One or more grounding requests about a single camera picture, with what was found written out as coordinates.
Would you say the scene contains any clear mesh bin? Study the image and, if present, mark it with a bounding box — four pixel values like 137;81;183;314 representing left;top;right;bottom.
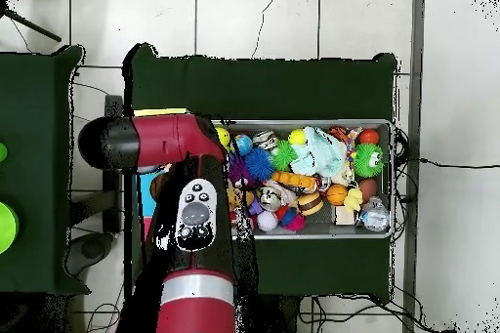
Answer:
214;118;397;241

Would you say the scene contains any wooden box with three holes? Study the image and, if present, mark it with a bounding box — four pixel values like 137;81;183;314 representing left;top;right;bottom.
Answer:
132;106;190;225

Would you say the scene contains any blue spiky ball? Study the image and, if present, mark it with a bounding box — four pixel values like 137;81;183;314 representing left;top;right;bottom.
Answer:
244;147;275;183

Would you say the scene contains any small globe ball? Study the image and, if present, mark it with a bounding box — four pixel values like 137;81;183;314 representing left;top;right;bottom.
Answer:
231;136;254;158

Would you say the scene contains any yellow ball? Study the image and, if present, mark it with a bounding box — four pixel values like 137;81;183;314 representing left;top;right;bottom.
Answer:
288;128;310;146
217;125;232;150

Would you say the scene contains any orange bumpy toy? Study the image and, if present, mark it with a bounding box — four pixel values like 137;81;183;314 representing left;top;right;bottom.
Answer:
271;170;320;193

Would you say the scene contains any mint green cloth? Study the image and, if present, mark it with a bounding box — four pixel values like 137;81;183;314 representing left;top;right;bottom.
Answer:
291;125;351;180

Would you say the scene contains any dark green table cloth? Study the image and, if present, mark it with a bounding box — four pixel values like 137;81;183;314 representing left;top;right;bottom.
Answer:
123;42;399;303

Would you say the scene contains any green spiky ball with eyes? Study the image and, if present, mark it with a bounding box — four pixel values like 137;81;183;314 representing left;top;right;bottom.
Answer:
353;142;387;178

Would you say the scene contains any black upright panel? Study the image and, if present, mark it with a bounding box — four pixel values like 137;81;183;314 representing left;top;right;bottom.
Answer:
101;94;125;234

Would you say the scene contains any green cloth side table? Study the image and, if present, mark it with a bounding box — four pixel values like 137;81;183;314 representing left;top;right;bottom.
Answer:
0;45;86;297

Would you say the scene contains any bright green cup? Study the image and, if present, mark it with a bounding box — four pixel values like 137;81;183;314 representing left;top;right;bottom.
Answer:
0;200;21;256

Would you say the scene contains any black tripod leg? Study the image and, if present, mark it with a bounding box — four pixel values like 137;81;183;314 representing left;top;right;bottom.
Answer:
0;0;63;44

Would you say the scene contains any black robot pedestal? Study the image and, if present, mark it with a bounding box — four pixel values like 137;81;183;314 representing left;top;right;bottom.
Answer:
253;293;321;333

